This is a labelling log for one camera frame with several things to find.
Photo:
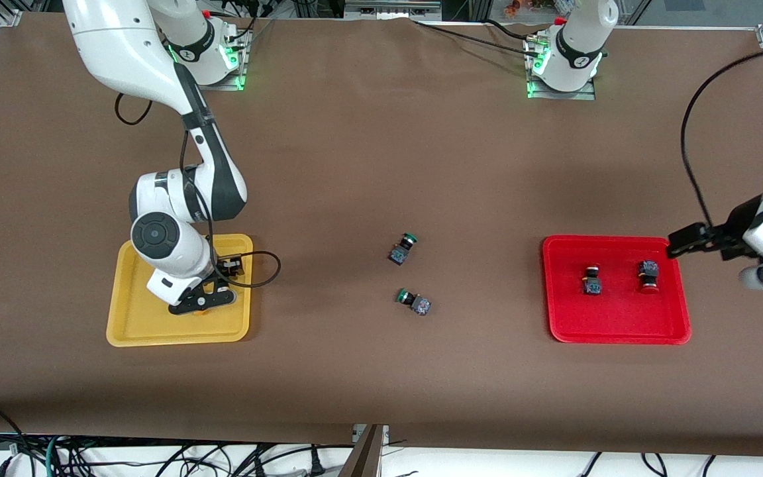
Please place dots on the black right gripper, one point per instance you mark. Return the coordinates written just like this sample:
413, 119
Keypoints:
220, 267

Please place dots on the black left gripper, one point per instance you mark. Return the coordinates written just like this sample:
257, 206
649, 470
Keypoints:
739, 228

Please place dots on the red push button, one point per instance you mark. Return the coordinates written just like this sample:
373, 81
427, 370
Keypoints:
592, 283
648, 273

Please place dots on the yellow push button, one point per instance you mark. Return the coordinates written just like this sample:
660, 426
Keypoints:
197, 314

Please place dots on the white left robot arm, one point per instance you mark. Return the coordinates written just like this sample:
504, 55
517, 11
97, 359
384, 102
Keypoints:
580, 40

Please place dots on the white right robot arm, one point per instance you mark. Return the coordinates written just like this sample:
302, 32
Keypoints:
123, 46

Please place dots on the red plastic tray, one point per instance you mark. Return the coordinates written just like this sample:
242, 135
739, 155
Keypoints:
613, 311

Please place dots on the yellow plastic tray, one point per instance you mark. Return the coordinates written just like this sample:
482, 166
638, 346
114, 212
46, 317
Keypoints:
130, 318

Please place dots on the green push button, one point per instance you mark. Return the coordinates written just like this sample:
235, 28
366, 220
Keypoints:
400, 252
418, 305

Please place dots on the brown table mat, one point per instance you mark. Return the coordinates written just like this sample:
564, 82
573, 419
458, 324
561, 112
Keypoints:
381, 165

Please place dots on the black power plug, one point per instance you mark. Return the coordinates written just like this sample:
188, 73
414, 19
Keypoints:
316, 465

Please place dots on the brown metal table leg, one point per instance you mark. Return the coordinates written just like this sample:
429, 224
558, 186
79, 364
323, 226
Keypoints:
363, 460

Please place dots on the grey metal box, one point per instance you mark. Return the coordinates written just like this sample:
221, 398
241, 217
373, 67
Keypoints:
391, 8

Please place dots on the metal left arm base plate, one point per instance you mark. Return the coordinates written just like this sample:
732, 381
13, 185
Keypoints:
587, 94

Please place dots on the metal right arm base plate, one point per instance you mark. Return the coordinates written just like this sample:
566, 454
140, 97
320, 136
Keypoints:
222, 83

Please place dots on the aluminium frame bracket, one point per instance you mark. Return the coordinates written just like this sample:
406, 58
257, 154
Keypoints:
9, 18

